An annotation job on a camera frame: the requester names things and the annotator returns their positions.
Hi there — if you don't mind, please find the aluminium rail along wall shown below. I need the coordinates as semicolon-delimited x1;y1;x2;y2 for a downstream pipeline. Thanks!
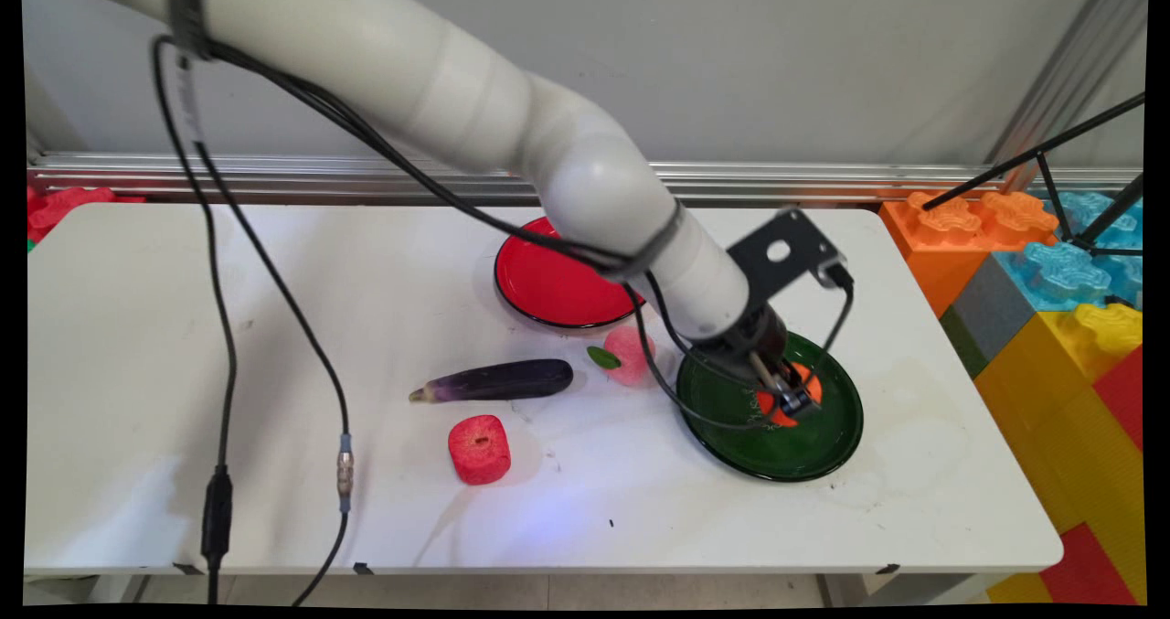
27;148;1143;207

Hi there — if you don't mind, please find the purple toy eggplant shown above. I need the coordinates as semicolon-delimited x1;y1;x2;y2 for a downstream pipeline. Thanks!
409;358;575;406

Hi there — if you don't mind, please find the orange toy tangerine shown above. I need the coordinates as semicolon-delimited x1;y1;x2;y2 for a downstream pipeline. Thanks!
755;361;824;429

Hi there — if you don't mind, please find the black tripod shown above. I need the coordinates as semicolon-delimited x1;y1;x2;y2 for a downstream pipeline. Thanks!
921;93;1146;260

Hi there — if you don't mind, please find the blue giant building block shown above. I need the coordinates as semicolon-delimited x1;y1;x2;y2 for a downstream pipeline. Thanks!
992;191;1144;314

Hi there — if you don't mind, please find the aluminium diagonal post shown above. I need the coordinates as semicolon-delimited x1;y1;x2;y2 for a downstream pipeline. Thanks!
987;0;1149;190

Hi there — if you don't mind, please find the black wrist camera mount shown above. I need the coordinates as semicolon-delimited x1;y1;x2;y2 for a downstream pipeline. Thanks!
727;208;856;305

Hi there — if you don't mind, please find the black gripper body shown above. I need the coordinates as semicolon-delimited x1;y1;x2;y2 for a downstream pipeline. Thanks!
693;304;792;388

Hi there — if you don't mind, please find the black velcro arm strap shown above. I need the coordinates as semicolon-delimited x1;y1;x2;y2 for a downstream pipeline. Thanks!
167;0;213;60
599;201;686;283

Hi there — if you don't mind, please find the pink toy peach with leaf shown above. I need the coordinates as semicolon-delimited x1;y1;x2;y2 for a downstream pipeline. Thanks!
587;326;657;389

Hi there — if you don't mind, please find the black cable with silver connector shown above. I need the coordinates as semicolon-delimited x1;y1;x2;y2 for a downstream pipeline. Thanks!
178;43;798;607

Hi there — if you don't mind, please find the red giant building block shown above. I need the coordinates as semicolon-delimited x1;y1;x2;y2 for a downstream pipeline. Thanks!
1039;523;1140;606
1092;348;1144;452

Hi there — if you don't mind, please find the red round plate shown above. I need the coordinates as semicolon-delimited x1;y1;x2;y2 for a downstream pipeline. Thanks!
494;216;646;331

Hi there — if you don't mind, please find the red toy apple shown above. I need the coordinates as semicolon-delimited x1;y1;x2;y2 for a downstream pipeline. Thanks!
448;414;513;486

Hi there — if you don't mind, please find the red flat foam block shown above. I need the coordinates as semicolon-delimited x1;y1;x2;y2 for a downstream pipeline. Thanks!
27;185;147;243

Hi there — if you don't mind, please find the orange giant building block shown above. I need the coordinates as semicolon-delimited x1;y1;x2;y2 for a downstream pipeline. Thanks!
879;191;1061;319

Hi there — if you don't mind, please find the grey giant building block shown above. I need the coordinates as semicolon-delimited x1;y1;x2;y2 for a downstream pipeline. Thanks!
940;253;1039;380

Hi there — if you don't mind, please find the green round plate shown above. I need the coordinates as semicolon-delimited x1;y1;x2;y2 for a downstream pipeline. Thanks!
675;330;866;484

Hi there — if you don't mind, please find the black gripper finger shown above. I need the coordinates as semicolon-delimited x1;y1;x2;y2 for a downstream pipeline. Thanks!
751;352;790;400
772;377;823;422

